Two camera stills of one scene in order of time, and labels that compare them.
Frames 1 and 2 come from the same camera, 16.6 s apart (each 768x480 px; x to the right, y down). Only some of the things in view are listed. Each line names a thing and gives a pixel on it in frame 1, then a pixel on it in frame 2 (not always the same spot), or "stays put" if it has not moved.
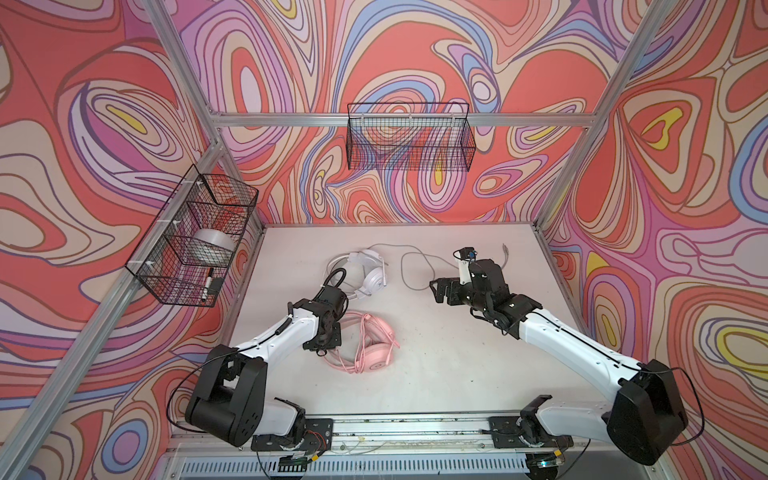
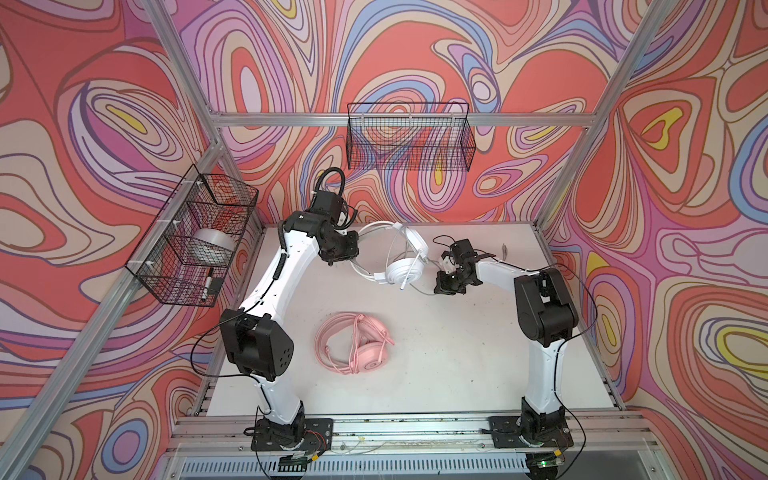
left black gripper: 336,338 → 351,251
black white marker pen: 207,284 stays put
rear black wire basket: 414,136 stays put
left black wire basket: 186,252 stays put
